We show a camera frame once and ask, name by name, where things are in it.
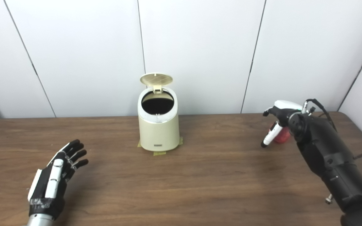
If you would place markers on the round cream bin lid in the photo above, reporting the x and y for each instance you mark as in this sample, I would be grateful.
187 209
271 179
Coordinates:
156 79

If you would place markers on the cream-colored cylindrical bin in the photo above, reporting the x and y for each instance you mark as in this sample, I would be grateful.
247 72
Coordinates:
159 133

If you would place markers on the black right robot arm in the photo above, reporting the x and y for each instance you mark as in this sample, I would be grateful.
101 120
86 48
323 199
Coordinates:
331 157

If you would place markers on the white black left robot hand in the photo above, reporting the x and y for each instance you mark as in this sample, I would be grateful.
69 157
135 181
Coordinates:
47 185

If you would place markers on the red apple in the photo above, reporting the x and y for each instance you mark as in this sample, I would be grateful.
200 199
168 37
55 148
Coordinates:
283 136

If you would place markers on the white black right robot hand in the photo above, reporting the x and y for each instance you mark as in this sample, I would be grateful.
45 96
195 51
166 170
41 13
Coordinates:
284 108

